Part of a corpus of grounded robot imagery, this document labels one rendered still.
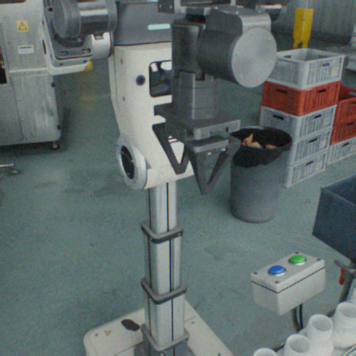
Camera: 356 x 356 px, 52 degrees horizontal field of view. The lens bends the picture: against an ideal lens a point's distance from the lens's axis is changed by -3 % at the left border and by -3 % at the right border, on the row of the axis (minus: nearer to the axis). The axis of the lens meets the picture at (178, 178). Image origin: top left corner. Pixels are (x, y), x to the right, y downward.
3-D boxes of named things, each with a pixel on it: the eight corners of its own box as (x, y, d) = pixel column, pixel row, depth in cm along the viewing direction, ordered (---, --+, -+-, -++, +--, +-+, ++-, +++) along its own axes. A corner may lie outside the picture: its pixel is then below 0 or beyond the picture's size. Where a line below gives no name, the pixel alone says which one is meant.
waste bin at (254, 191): (249, 234, 270) (258, 153, 240) (212, 206, 304) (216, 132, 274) (293, 216, 291) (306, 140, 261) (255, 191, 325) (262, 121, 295)
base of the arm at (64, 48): (94, 56, 83) (80, 7, 83) (103, 41, 76) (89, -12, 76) (55, 61, 79) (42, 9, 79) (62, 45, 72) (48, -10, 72)
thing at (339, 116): (334, 124, 348) (338, 102, 338) (300, 112, 378) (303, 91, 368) (369, 114, 379) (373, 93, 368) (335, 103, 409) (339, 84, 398)
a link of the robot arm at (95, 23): (86, 6, 76) (61, 9, 74) (99, -20, 67) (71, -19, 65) (98, 48, 77) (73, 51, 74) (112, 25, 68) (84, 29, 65)
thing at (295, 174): (287, 189, 328) (290, 167, 318) (253, 172, 357) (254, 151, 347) (325, 170, 361) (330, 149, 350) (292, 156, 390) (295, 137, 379)
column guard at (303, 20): (299, 52, 980) (305, 9, 929) (289, 49, 1010) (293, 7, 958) (310, 51, 999) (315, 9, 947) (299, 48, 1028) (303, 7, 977)
